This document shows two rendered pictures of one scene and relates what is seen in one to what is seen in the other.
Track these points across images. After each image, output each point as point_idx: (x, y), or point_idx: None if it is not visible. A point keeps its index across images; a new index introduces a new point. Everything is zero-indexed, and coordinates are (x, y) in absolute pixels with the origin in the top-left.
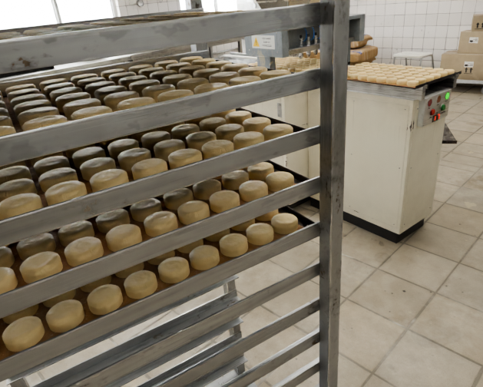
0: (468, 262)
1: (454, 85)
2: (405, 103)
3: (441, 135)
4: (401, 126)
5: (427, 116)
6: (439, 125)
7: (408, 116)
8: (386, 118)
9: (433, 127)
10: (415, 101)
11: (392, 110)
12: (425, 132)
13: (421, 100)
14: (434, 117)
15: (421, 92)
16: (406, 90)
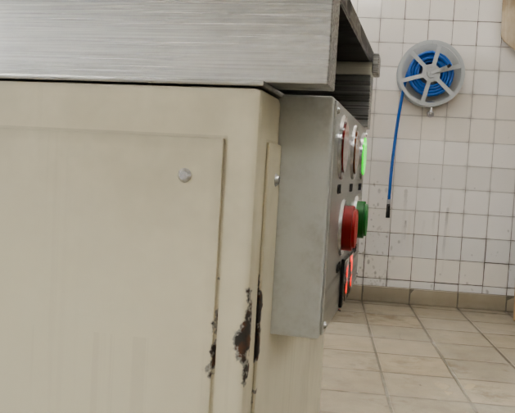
0: None
1: (369, 115)
2: (178, 120)
3: (318, 396)
4: (152, 339)
5: (333, 252)
6: (318, 338)
7: (215, 238)
8: (11, 279)
9: (309, 351)
10: (268, 108)
11: (58, 196)
12: (292, 383)
13: (304, 115)
14: (345, 274)
15: (323, 11)
16: (182, 6)
